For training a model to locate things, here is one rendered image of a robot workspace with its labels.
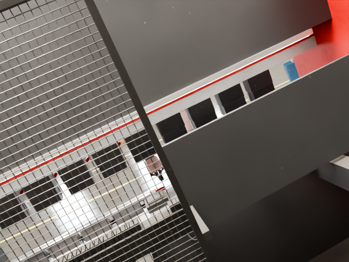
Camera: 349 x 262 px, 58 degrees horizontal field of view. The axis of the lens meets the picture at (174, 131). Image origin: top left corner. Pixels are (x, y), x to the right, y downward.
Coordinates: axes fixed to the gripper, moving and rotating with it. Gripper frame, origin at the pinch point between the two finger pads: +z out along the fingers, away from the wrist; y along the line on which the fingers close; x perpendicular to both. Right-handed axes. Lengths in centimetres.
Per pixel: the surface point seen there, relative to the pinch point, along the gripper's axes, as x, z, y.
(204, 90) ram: -51, -29, 32
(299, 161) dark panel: -82, 28, 35
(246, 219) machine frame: -18, 51, 29
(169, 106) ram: -45, -31, 10
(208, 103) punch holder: -48, -22, 32
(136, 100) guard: -111, -23, -31
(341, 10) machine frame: -101, -24, 97
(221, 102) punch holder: -49, -19, 39
